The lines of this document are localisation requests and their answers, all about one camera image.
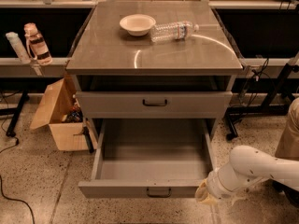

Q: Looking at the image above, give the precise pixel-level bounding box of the black floor cable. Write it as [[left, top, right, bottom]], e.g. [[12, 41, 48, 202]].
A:
[[0, 91, 36, 224]]

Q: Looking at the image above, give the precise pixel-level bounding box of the black table leg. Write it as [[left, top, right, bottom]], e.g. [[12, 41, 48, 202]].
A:
[[224, 56, 299, 141], [0, 91, 29, 137]]

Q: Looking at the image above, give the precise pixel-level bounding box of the tan robot base cover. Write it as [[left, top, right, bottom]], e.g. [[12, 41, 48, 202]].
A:
[[275, 98, 299, 161]]

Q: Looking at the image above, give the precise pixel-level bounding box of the grey metal drawer cabinet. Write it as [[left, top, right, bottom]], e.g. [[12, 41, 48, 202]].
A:
[[67, 1, 242, 133]]

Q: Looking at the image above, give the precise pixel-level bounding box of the open cardboard box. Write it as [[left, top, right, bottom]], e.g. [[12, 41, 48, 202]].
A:
[[30, 77, 97, 151]]

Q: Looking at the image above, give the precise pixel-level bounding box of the clear plastic water bottle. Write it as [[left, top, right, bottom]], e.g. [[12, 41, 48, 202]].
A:
[[150, 21, 199, 43]]

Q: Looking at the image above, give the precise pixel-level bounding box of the grey top drawer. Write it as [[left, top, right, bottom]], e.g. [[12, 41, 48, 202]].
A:
[[76, 91, 232, 119]]

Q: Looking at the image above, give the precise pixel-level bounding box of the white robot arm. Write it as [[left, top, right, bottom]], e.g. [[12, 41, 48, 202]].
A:
[[195, 146, 299, 207]]

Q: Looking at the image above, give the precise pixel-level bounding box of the black table leg left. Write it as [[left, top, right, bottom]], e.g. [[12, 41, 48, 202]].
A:
[[0, 91, 29, 137]]

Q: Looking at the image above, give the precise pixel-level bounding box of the black table leg right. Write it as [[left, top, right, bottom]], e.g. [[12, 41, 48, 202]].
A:
[[224, 56, 299, 141]]

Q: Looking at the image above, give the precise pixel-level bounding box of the brown striped bottle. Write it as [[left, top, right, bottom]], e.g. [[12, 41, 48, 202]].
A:
[[24, 22, 52, 66]]

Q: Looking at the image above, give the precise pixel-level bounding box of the white paper bowl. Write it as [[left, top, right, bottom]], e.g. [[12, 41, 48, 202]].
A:
[[120, 14, 156, 36]]

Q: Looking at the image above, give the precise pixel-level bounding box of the grey drawer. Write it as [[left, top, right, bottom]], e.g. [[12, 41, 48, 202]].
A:
[[78, 119, 214, 198], [76, 91, 232, 119]]

